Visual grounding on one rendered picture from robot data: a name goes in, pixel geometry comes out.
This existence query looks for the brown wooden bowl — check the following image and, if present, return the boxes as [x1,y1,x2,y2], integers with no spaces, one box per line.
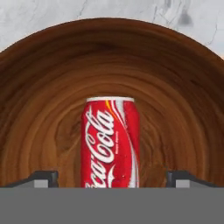
[0,17,224,189]

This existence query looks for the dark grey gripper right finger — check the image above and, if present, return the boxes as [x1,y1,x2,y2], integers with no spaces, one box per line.
[165,170,219,189]

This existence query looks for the red soda can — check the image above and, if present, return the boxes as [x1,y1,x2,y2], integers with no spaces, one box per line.
[80,96,141,189]

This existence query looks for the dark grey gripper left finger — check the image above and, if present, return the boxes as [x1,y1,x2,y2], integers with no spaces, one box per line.
[4,170,60,189]

